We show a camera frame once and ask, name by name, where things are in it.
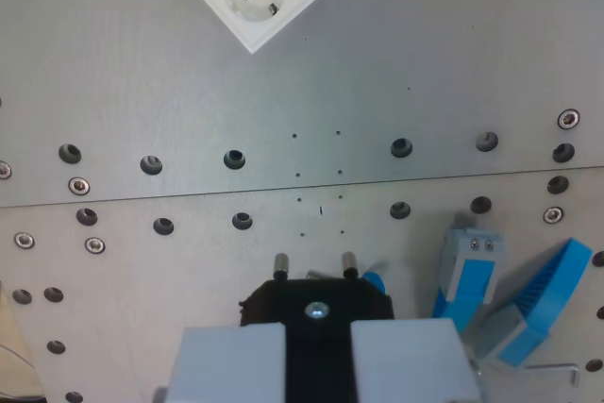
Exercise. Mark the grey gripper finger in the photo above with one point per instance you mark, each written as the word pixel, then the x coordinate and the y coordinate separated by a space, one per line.
pixel 226 365
pixel 410 360

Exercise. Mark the black two-pin power plug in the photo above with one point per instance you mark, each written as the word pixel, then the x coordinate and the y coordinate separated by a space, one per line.
pixel 318 294

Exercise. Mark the silver hex socket screw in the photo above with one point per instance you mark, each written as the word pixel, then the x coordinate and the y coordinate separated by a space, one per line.
pixel 78 185
pixel 3 170
pixel 24 240
pixel 95 245
pixel 553 214
pixel 568 118

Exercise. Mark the small blue round part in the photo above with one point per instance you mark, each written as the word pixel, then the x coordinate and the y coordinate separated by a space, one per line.
pixel 376 281

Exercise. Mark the blue and grey clamp block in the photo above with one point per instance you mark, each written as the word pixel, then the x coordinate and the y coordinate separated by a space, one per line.
pixel 472 280

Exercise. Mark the blue ribbed plastic part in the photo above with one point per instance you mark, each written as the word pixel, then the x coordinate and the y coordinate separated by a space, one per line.
pixel 542 299

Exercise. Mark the silver allen key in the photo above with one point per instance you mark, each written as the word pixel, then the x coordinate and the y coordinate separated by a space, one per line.
pixel 561 367

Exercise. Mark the clear plastic sheet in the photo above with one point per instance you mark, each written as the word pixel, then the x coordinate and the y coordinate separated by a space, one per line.
pixel 16 356

